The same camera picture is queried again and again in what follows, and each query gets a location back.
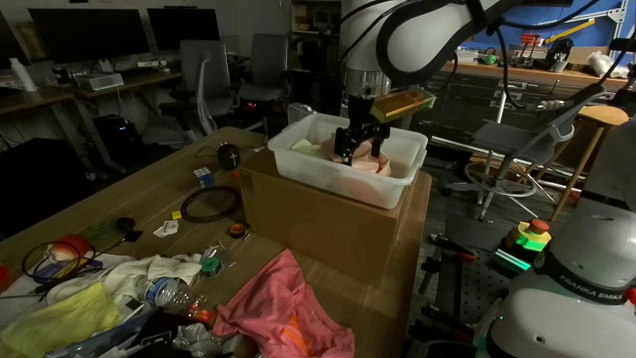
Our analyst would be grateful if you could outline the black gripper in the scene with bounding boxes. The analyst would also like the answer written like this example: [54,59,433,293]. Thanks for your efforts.
[332,93,394,166]

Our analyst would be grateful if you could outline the white cloth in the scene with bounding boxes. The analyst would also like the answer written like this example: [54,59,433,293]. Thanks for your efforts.
[98,252,205,313]

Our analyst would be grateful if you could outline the white plastic bin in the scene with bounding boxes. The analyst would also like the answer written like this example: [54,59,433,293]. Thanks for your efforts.
[267,110,430,210]

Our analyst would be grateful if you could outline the black cable along robot arm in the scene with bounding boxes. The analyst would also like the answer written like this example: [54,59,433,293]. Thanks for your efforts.
[376,0,481,73]

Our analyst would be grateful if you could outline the emergency stop button box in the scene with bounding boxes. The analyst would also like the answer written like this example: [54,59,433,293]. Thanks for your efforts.
[493,216,555,274]

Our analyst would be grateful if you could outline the grey office chair white frame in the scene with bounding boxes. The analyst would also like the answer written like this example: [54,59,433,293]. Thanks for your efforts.
[177,37,239,134]

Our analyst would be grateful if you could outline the black ring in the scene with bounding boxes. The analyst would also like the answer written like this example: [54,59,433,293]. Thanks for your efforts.
[179,184,245,224]

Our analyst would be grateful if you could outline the small black computer monitor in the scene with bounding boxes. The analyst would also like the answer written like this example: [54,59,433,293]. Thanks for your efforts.
[145,5,223,53]

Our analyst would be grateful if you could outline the cream peach shirt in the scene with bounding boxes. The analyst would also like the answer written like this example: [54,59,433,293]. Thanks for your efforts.
[316,136,396,200]

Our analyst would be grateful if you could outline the white crumpled paper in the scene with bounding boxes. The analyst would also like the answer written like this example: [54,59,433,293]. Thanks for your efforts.
[153,218,181,238]

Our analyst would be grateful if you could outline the black round ball object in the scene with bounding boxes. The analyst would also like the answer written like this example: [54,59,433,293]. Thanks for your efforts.
[217,142,243,170]

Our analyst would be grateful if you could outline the crumpled silver plastic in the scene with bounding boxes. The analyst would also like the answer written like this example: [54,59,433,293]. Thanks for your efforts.
[173,321,225,358]

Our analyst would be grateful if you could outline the clear plastic water bottle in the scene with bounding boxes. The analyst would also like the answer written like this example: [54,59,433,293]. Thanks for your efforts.
[135,275,195,313]

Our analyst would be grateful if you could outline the small orange-red wrapper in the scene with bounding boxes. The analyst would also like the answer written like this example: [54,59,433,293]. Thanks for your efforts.
[189,299,215,325]

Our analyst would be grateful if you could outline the grey high-back office chair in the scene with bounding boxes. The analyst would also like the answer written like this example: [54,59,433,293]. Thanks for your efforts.
[237,31,294,106]

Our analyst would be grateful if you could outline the green tape roll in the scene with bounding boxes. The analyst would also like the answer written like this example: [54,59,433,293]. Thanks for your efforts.
[201,256,223,277]

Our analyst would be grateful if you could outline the yellow-green cloth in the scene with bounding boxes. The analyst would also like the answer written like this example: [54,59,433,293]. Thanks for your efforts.
[0,281,125,358]

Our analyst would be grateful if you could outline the wooden back workbench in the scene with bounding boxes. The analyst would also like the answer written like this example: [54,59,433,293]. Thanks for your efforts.
[435,59,630,91]

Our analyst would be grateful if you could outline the brown cardboard box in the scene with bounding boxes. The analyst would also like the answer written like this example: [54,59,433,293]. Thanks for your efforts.
[239,144,433,293]

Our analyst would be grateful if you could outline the red headphones with cables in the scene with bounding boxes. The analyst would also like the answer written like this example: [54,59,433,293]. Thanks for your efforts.
[20,232,106,287]

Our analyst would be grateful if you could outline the wooden office desk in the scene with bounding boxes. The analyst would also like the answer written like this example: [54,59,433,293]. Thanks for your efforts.
[0,67,185,174]

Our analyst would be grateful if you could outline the pink shirt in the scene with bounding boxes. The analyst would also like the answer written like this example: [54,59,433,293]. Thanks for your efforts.
[213,248,358,358]

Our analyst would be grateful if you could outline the wooden stool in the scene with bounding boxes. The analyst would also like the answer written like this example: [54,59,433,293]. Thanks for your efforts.
[553,102,630,224]

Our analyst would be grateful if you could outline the small red-brown round object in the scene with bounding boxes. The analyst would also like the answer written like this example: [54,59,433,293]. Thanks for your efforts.
[227,220,253,240]

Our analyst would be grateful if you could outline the grey swivel chair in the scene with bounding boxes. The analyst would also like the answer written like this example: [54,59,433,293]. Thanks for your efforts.
[463,81,606,222]

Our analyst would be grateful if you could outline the white desktop device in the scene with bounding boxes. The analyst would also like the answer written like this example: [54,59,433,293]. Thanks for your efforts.
[86,71,127,93]

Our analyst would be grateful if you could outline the black metal clamp stand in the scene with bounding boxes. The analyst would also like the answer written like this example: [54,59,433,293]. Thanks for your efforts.
[422,234,481,333]

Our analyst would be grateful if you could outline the wide black computer monitor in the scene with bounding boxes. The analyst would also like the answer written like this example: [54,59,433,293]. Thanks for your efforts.
[28,5,153,65]

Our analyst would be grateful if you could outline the Rubik's cube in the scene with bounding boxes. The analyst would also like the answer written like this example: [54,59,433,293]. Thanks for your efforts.
[193,164,217,188]

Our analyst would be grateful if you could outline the dark storage shelf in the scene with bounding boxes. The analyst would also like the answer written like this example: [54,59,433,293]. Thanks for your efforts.
[290,0,344,114]

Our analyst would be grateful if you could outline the small black knob object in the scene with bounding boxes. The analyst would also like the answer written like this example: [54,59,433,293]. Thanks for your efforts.
[115,214,143,242]

